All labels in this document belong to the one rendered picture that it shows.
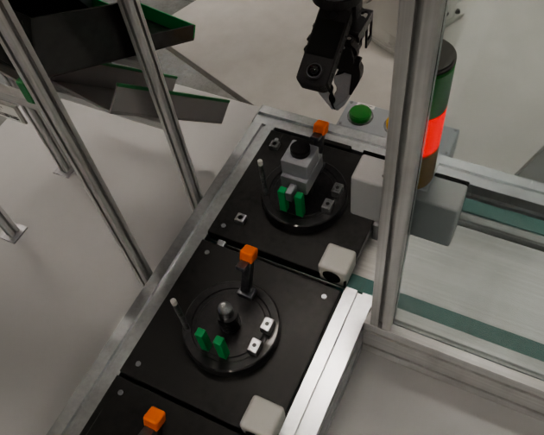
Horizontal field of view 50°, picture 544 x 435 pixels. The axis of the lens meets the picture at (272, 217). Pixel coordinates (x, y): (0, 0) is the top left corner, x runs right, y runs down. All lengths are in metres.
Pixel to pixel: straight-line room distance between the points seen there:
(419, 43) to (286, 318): 0.51
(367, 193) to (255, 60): 0.78
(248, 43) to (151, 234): 0.55
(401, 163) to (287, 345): 0.37
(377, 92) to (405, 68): 0.82
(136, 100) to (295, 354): 0.43
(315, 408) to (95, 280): 0.48
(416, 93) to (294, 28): 1.00
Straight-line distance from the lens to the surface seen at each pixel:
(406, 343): 0.88
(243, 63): 1.40
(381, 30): 1.39
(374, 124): 1.09
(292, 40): 1.44
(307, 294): 0.88
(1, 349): 1.11
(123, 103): 0.87
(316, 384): 0.84
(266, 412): 0.80
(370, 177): 0.65
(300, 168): 0.87
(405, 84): 0.49
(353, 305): 0.89
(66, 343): 1.06
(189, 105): 0.99
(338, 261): 0.88
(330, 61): 0.82
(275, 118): 1.12
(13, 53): 0.66
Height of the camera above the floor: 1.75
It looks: 55 degrees down
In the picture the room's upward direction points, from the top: 10 degrees counter-clockwise
